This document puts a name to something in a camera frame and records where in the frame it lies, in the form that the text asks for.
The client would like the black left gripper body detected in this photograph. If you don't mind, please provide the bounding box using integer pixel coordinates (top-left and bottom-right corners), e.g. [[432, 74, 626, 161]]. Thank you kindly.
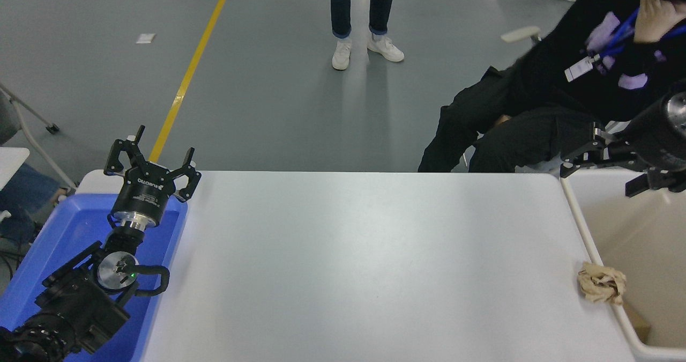
[[111, 161, 182, 227]]

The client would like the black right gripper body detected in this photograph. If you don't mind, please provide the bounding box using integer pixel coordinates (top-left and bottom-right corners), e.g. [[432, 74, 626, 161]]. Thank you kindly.
[[622, 98, 686, 172]]

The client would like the person's left hand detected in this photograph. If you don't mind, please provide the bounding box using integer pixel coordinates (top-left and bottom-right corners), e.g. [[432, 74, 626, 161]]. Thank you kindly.
[[632, 0, 686, 44]]

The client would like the large pale bin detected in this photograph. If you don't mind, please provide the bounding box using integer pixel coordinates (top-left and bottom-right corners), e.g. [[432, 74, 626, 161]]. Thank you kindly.
[[559, 169, 686, 362]]

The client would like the blue plastic tray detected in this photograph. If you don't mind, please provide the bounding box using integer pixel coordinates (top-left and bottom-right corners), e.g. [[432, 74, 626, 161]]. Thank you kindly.
[[0, 193, 189, 362]]

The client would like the white side table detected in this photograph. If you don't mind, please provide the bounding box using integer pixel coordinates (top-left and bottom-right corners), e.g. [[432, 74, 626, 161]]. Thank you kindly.
[[0, 146, 30, 190]]

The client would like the crumpled tan paper ball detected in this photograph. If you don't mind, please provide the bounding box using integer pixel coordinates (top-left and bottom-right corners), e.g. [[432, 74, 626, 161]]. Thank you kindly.
[[577, 262, 627, 305]]

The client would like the white badge on blue lanyard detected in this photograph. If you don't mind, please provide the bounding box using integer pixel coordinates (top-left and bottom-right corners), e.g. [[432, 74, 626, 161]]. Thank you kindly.
[[564, 8, 686, 83]]

